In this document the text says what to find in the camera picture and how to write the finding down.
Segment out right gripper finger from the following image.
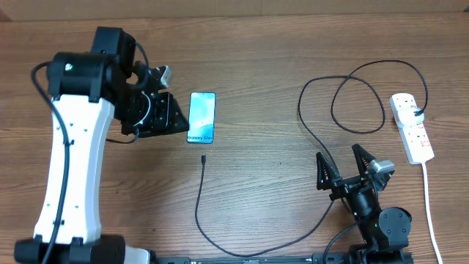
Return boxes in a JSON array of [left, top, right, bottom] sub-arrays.
[[316, 152, 339, 190], [352, 144, 375, 175]]

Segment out blue Galaxy smartphone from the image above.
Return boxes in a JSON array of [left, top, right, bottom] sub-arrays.
[[187, 92, 216, 144]]

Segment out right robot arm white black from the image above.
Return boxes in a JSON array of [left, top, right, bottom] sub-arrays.
[[311, 144, 414, 264]]

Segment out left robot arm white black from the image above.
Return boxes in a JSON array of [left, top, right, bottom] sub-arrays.
[[14, 26, 189, 263]]

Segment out white USB charger plug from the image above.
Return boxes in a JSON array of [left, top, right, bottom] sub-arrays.
[[395, 107, 424, 128]]

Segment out white power strip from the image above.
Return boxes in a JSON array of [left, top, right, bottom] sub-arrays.
[[389, 93, 435, 164]]

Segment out white power strip cord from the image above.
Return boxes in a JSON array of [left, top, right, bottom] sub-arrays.
[[421, 162, 443, 264]]

